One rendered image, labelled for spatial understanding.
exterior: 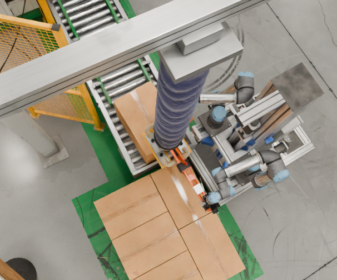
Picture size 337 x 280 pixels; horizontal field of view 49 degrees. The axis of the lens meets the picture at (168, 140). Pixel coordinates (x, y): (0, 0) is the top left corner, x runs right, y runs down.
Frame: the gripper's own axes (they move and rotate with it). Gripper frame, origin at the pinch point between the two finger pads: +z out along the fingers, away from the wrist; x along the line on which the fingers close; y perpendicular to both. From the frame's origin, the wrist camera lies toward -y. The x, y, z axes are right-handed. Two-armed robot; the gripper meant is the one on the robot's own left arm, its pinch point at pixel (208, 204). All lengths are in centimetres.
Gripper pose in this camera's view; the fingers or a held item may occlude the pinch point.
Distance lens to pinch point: 294.6
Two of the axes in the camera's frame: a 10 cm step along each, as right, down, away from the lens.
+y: -5.0, -8.5, 2.0
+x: -8.7, 4.7, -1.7
